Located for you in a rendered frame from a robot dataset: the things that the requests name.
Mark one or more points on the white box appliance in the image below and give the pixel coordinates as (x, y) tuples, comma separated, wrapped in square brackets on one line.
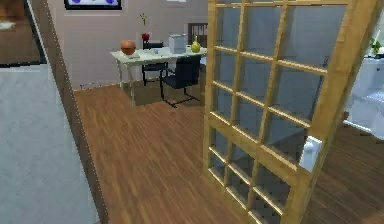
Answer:
[(177, 43)]

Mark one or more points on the green house plant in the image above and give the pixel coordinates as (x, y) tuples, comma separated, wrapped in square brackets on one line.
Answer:
[(375, 45)]

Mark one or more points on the dark slatted shelf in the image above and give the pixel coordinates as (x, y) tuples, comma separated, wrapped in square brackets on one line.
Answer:
[(197, 32)]

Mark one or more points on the black cantilever chair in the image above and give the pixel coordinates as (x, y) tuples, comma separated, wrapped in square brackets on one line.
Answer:
[(182, 75)]

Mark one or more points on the white cabinet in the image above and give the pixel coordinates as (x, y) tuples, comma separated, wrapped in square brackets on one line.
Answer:
[(366, 96)]

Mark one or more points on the white table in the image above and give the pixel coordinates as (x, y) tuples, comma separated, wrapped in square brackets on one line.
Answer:
[(146, 58)]

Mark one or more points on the yellow-green vase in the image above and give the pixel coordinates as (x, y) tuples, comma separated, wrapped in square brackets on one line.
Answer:
[(195, 47)]

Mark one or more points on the black framed wall picture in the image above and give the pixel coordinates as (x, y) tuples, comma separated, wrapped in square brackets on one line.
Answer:
[(92, 4)]

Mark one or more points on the orange ball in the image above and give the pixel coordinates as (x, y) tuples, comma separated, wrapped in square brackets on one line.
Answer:
[(128, 47)]

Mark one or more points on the wooden glass-paned room door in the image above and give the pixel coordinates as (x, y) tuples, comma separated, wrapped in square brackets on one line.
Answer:
[(256, 143)]

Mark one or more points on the red pot plant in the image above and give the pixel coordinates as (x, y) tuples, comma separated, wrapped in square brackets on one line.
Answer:
[(145, 35)]

